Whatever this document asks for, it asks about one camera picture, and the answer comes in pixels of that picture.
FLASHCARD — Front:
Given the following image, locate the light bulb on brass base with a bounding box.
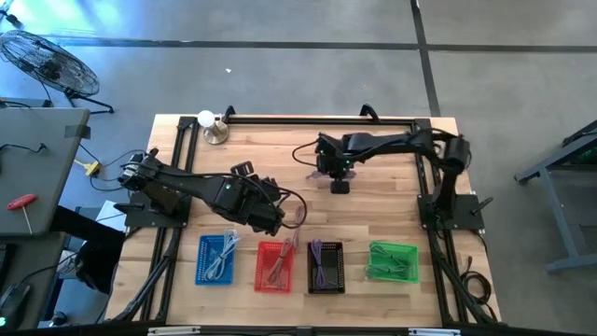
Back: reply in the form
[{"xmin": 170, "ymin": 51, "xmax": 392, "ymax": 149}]
[{"xmin": 196, "ymin": 109, "xmax": 230, "ymax": 147}]

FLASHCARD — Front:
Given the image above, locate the black computer mouse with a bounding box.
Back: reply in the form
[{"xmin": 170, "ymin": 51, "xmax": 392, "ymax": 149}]
[{"xmin": 0, "ymin": 281, "xmax": 32, "ymax": 329}]

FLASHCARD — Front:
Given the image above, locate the black floor fan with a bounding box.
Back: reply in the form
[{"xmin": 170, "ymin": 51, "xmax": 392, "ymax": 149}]
[{"xmin": 0, "ymin": 29, "xmax": 116, "ymax": 116}]

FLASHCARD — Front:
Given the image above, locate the black coiled cable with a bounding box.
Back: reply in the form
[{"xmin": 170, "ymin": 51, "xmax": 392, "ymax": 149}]
[{"xmin": 459, "ymin": 254, "xmax": 493, "ymax": 308}]

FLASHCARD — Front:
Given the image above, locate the green USB cable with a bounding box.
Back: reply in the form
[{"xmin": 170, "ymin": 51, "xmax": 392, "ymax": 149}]
[
  {"xmin": 370, "ymin": 243, "xmax": 407, "ymax": 267},
  {"xmin": 365, "ymin": 260, "xmax": 412, "ymax": 282}
]

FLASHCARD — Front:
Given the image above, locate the green plastic basket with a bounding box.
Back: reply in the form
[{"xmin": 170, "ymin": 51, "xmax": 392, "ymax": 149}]
[{"xmin": 367, "ymin": 240, "xmax": 421, "ymax": 285}]

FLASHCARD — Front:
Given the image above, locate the grey-blue metal stand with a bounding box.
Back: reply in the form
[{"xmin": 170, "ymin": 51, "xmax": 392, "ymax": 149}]
[{"xmin": 514, "ymin": 119, "xmax": 597, "ymax": 275}]

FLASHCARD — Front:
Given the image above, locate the white USB cable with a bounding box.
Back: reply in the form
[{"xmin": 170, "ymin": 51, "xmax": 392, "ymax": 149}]
[
  {"xmin": 203, "ymin": 246, "xmax": 232, "ymax": 282},
  {"xmin": 216, "ymin": 228, "xmax": 243, "ymax": 262}
]

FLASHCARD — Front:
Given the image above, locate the silver metal bracket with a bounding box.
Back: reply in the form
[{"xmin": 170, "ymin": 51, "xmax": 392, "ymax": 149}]
[
  {"xmin": 408, "ymin": 327, "xmax": 463, "ymax": 336},
  {"xmin": 146, "ymin": 326, "xmax": 202, "ymax": 336}
]

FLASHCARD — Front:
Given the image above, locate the black chair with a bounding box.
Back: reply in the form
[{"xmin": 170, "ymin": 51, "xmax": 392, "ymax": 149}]
[{"xmin": 46, "ymin": 204, "xmax": 127, "ymax": 296}]

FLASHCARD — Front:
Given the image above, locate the blue plastic basket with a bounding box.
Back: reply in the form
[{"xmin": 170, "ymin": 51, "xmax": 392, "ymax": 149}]
[{"xmin": 194, "ymin": 233, "xmax": 236, "ymax": 287}]

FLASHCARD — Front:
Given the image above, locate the black plastic basket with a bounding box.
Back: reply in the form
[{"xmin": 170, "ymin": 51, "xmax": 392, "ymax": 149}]
[{"xmin": 306, "ymin": 240, "xmax": 347, "ymax": 296}]

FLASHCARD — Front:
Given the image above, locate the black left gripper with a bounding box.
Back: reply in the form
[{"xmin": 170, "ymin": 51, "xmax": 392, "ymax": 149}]
[{"xmin": 229, "ymin": 160, "xmax": 284, "ymax": 212}]

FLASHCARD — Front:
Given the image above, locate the grey desk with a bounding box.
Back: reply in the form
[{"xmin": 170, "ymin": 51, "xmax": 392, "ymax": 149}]
[{"xmin": 0, "ymin": 105, "xmax": 92, "ymax": 238}]

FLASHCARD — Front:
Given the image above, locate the red-handled hex key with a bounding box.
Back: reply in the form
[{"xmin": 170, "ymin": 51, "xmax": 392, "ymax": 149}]
[{"xmin": 6, "ymin": 192, "xmax": 38, "ymax": 235}]

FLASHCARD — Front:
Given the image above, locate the red plastic basket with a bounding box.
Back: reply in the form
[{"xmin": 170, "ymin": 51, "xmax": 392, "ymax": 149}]
[{"xmin": 254, "ymin": 240, "xmax": 297, "ymax": 295}]

